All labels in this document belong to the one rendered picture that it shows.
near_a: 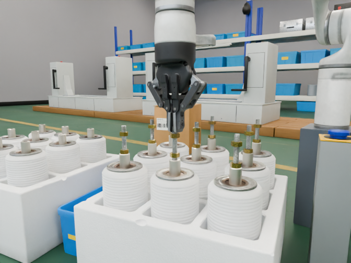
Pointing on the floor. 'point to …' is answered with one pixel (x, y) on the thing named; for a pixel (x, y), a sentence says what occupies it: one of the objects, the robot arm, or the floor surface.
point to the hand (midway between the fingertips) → (175, 121)
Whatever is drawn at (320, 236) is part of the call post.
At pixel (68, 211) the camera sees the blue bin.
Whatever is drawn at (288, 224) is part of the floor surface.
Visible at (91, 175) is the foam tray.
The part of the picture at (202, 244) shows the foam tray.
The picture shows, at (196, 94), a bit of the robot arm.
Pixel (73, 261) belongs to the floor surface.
